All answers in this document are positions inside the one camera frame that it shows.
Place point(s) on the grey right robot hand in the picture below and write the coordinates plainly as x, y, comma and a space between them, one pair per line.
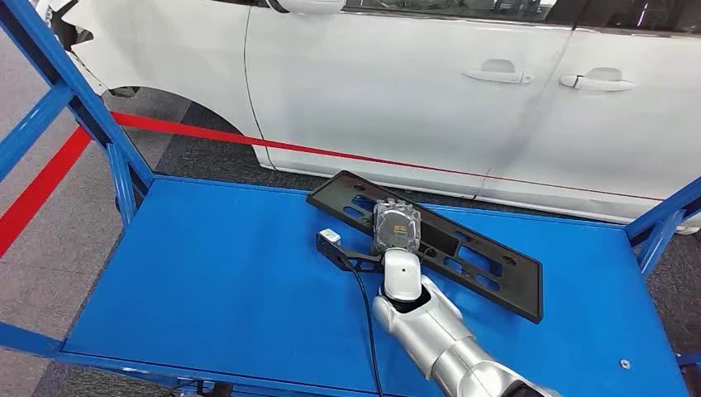
397, 226

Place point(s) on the black plastic plate frame part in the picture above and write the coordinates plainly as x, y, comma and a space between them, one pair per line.
493, 285

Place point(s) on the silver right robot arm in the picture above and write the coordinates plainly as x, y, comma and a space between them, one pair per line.
438, 334

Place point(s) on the blue metal shelf cart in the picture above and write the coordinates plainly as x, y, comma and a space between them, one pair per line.
219, 285

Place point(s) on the white car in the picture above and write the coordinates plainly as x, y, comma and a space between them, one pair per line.
383, 82

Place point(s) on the red barrier belt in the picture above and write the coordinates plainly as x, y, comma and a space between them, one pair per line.
38, 192
181, 130

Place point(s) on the white car side mirror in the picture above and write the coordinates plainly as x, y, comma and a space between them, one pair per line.
309, 5

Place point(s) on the small metal nut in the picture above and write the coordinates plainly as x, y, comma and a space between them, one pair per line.
625, 364

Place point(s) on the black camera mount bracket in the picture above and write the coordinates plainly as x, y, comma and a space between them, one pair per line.
350, 257

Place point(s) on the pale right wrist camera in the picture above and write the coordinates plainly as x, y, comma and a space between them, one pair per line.
329, 236

